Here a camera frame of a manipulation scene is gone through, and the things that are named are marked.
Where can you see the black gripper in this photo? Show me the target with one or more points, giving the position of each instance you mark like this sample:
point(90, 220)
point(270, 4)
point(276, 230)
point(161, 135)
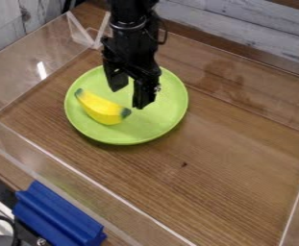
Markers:
point(129, 59)

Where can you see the yellow toy banana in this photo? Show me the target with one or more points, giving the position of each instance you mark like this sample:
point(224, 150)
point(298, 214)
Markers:
point(102, 110)

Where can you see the green round plate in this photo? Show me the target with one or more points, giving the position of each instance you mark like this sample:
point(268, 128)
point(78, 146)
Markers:
point(146, 124)

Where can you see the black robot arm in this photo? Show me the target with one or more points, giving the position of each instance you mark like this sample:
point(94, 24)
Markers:
point(133, 12)

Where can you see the blue plastic clamp block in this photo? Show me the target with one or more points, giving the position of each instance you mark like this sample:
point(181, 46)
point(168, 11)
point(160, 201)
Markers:
point(55, 219)

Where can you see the clear acrylic enclosure wall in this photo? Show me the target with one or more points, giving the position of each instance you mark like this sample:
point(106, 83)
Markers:
point(214, 184)

